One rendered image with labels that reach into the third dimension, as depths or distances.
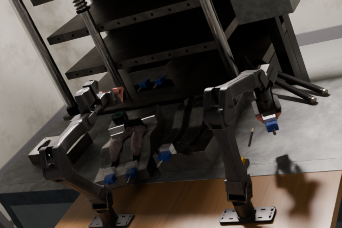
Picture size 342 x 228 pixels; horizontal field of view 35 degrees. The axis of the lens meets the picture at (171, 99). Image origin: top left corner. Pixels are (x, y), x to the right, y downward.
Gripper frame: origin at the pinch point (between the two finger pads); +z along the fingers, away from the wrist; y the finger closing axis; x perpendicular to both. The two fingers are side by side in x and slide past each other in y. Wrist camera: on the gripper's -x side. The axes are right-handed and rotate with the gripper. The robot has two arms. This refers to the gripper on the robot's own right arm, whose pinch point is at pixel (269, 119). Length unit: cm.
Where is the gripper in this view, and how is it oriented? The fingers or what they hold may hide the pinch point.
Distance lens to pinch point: 217.9
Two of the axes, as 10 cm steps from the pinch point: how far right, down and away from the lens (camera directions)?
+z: 2.9, 6.2, 7.3
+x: 1.3, 7.3, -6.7
